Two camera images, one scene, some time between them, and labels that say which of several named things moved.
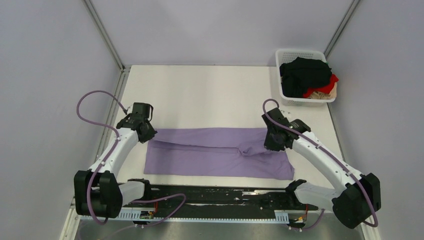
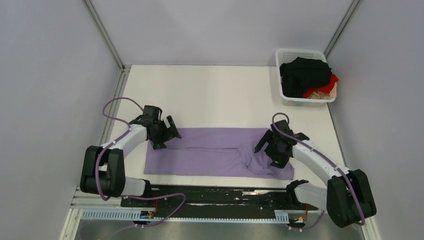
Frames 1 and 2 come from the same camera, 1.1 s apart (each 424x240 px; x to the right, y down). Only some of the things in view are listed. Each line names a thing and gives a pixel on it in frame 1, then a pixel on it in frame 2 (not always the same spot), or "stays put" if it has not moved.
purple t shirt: (215, 152) stays put
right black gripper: (270, 146) to (279, 163)
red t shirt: (326, 88) stays put
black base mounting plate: (225, 198) stays put
